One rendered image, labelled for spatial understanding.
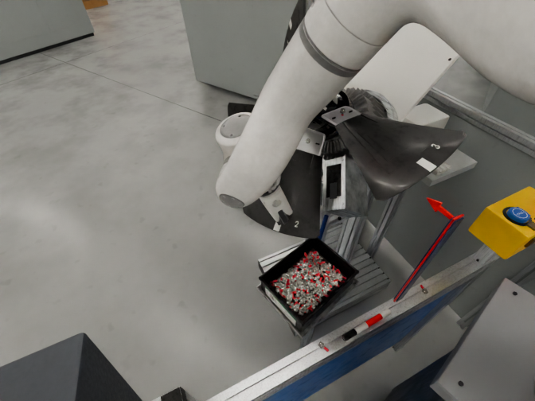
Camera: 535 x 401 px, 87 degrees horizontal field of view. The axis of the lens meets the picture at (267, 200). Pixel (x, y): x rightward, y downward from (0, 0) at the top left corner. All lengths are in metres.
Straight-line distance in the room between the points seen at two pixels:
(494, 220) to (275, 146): 0.57
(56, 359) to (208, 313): 1.35
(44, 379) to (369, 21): 0.48
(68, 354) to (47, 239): 2.10
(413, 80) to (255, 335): 1.35
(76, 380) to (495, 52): 0.46
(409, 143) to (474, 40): 0.40
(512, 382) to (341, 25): 0.66
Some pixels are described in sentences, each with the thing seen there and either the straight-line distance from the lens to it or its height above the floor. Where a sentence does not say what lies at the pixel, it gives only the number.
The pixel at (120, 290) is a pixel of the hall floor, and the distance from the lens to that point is 1.96.
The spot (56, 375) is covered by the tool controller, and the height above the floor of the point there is 1.24.
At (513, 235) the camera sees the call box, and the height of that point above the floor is 1.05.
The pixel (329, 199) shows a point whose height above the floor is 1.00.
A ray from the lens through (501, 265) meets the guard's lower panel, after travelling 1.55.
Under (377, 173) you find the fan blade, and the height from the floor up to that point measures 1.19.
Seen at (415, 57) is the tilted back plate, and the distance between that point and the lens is 1.01.
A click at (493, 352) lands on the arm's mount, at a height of 0.97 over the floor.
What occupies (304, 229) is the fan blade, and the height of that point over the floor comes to 0.97.
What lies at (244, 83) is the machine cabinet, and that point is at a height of 0.19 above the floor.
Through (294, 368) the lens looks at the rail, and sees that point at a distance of 0.72.
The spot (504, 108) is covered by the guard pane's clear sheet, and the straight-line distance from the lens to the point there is 1.33.
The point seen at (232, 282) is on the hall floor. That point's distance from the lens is 1.77.
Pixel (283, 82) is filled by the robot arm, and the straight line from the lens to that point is 0.39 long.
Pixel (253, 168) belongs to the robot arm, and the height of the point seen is 1.30.
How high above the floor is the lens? 1.57
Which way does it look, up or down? 47 degrees down
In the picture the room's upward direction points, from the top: 2 degrees counter-clockwise
